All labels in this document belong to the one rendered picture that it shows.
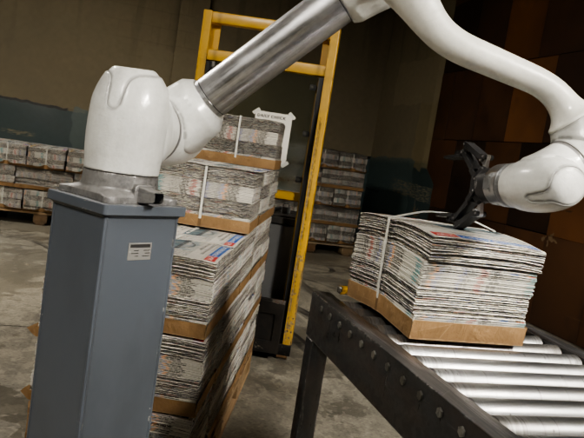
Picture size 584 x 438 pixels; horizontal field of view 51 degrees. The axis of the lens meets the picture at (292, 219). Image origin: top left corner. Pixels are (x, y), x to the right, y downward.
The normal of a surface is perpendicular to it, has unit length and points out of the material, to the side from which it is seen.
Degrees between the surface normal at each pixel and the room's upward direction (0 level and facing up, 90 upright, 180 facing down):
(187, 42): 90
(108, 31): 90
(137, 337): 90
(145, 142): 91
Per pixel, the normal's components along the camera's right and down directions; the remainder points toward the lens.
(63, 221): -0.61, -0.01
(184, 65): 0.28, 0.14
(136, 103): 0.39, -0.03
